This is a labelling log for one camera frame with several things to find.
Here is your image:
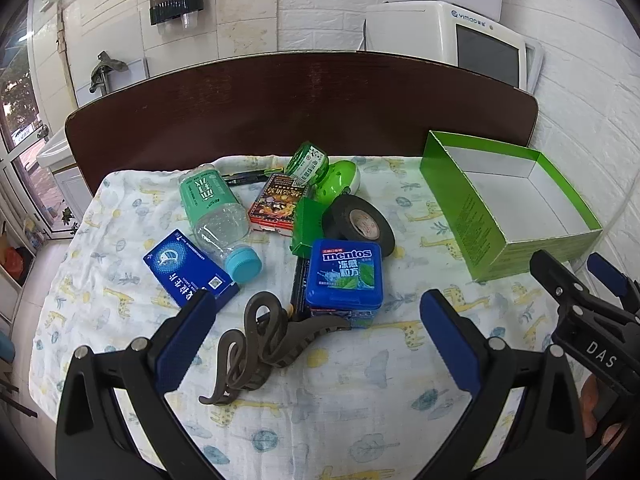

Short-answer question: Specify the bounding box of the dark wooden headboard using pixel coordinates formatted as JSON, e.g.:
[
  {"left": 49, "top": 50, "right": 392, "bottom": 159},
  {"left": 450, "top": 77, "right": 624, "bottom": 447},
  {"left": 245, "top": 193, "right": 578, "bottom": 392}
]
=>
[{"left": 65, "top": 50, "right": 540, "bottom": 196}]

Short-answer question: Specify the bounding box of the blue card box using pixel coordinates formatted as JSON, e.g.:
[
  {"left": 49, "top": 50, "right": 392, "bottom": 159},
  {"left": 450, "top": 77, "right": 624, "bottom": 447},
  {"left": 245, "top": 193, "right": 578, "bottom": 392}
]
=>
[{"left": 143, "top": 229, "right": 240, "bottom": 311}]

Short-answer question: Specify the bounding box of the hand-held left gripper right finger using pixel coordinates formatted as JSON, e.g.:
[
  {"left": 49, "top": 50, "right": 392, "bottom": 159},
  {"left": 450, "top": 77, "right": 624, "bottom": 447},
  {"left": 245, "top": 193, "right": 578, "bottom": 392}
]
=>
[{"left": 419, "top": 289, "right": 588, "bottom": 480}]

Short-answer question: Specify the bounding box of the giraffe printed blanket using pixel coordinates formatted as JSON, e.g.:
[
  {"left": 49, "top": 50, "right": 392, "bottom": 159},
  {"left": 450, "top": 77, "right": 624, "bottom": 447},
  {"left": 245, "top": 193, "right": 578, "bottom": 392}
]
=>
[{"left": 30, "top": 154, "right": 596, "bottom": 480}]

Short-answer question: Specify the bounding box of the black marker pen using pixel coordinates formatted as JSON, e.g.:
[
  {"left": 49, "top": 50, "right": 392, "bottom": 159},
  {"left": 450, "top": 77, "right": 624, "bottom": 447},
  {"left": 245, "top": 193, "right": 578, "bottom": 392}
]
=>
[{"left": 290, "top": 257, "right": 313, "bottom": 321}]

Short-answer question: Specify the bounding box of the white shelf unit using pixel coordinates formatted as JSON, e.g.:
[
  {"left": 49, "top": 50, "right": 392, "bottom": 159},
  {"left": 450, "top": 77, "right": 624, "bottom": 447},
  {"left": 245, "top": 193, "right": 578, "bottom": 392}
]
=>
[{"left": 0, "top": 220, "right": 32, "bottom": 361}]

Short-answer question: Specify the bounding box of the person's right hand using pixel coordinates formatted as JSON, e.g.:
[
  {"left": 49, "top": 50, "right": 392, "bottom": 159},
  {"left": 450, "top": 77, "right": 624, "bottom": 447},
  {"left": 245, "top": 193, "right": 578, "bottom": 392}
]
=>
[{"left": 580, "top": 374, "right": 628, "bottom": 443}]

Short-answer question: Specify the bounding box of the blue mint tin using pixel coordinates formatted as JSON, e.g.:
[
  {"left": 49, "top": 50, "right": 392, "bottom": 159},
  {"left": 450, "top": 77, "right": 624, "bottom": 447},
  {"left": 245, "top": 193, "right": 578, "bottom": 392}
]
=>
[{"left": 305, "top": 239, "right": 386, "bottom": 328}]

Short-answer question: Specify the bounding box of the red card box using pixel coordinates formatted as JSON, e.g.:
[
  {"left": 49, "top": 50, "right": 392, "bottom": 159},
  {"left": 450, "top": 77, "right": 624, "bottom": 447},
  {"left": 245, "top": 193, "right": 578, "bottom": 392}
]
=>
[{"left": 247, "top": 172, "right": 307, "bottom": 235}]

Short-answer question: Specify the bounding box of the white sink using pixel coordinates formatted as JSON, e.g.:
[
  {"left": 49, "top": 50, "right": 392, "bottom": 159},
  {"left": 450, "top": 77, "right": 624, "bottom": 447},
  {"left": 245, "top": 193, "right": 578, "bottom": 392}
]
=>
[{"left": 37, "top": 125, "right": 73, "bottom": 168}]

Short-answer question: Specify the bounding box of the black tape roll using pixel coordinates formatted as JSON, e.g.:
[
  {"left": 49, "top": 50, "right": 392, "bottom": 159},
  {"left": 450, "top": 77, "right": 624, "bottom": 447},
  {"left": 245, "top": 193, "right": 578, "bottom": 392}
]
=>
[{"left": 321, "top": 194, "right": 396, "bottom": 256}]

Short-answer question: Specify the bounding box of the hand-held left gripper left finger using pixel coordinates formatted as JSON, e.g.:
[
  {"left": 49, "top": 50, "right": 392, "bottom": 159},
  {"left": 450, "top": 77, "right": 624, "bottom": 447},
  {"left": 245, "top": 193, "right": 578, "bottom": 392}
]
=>
[{"left": 55, "top": 289, "right": 218, "bottom": 480}]

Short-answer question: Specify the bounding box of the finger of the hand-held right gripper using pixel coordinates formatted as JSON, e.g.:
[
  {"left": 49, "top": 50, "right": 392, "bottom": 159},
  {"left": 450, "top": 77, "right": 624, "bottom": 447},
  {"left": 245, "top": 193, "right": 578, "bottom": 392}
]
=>
[
  {"left": 586, "top": 252, "right": 640, "bottom": 318},
  {"left": 529, "top": 249, "right": 601, "bottom": 328}
]

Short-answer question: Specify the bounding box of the cloth wrapped wall valve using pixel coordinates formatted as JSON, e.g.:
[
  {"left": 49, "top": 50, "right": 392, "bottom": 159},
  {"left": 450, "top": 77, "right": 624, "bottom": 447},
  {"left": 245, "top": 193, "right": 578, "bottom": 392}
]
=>
[{"left": 89, "top": 51, "right": 130, "bottom": 95}]

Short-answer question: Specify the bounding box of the green repellent liquid bottle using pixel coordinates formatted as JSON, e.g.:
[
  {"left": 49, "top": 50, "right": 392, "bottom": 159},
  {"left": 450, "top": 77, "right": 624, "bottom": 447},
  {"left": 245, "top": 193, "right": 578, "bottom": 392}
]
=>
[{"left": 284, "top": 141, "right": 331, "bottom": 192}]

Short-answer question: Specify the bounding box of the green white repellent heater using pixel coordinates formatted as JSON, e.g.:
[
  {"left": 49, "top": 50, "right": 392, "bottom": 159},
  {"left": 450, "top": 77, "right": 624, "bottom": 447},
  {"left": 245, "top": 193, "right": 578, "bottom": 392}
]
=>
[{"left": 314, "top": 159, "right": 362, "bottom": 206}]

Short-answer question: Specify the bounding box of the grey hair claw clip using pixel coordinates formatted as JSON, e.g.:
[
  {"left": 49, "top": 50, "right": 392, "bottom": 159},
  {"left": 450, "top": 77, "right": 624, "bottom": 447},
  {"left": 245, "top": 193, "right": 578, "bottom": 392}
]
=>
[{"left": 199, "top": 291, "right": 353, "bottom": 406}]

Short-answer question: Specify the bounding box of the glass door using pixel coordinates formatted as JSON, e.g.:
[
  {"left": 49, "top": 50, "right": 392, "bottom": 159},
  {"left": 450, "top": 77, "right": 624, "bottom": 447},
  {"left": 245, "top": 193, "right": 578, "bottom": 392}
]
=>
[{"left": 0, "top": 35, "right": 56, "bottom": 233}]

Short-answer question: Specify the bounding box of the green label water bottle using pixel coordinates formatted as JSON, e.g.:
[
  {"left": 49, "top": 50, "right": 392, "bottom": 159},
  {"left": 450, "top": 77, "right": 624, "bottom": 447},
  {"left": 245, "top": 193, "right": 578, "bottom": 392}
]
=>
[{"left": 179, "top": 164, "right": 263, "bottom": 282}]

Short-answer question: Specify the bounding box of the green cardboard box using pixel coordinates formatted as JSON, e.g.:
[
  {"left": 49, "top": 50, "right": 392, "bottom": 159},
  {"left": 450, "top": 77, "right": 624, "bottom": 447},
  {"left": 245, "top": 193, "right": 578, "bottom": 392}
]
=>
[{"left": 419, "top": 130, "right": 603, "bottom": 283}]

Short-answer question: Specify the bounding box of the white appliance with screen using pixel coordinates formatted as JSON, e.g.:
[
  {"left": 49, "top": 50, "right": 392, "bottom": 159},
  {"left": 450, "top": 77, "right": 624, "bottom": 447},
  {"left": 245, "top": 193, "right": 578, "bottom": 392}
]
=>
[{"left": 364, "top": 1, "right": 543, "bottom": 95}]

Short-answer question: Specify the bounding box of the orange bag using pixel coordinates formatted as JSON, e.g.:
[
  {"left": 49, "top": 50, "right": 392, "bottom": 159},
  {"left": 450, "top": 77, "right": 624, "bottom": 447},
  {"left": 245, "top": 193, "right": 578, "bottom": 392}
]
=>
[{"left": 4, "top": 246, "right": 24, "bottom": 277}]

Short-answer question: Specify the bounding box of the small green box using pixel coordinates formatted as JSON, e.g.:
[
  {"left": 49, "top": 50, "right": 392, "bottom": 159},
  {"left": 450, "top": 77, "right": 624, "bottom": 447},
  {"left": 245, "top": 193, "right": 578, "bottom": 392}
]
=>
[{"left": 290, "top": 197, "right": 328, "bottom": 258}]

